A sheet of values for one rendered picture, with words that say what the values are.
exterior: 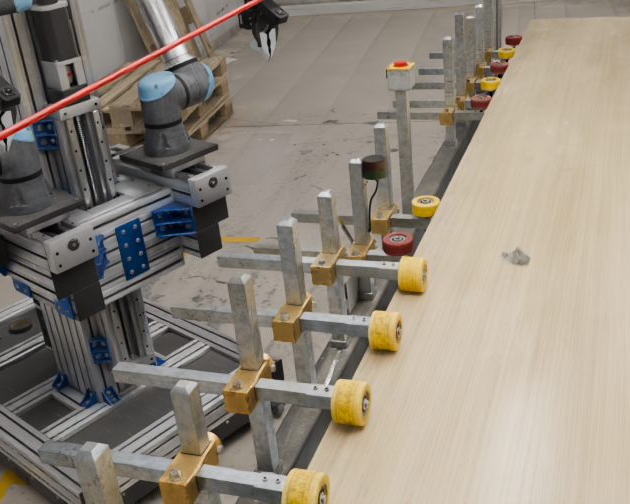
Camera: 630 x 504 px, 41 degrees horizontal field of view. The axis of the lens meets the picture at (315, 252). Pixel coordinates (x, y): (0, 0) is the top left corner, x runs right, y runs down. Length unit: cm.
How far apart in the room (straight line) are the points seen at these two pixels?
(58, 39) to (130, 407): 123
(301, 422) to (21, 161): 103
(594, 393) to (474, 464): 30
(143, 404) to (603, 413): 176
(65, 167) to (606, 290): 155
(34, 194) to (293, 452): 103
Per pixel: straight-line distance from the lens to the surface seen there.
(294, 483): 137
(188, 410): 141
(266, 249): 236
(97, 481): 121
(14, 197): 241
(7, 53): 256
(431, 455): 151
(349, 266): 200
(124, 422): 291
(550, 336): 183
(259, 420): 171
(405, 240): 222
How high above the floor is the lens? 188
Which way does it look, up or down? 26 degrees down
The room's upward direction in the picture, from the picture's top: 6 degrees counter-clockwise
